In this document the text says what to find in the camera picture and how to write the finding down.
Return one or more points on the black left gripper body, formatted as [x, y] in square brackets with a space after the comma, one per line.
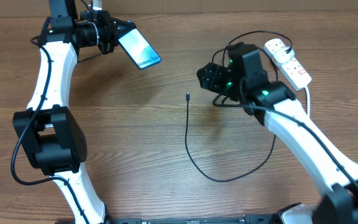
[105, 30]

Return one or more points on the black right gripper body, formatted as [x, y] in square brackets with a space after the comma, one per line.
[222, 83]

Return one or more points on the blue Samsung Galaxy smartphone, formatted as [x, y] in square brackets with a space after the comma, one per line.
[139, 50]

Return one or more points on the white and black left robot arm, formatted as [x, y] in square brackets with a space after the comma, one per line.
[47, 131]

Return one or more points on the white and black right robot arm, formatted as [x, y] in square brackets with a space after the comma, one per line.
[276, 107]

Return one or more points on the white charger plug adapter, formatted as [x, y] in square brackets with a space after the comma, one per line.
[283, 55]

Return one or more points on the white power strip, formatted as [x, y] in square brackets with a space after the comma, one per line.
[293, 71]

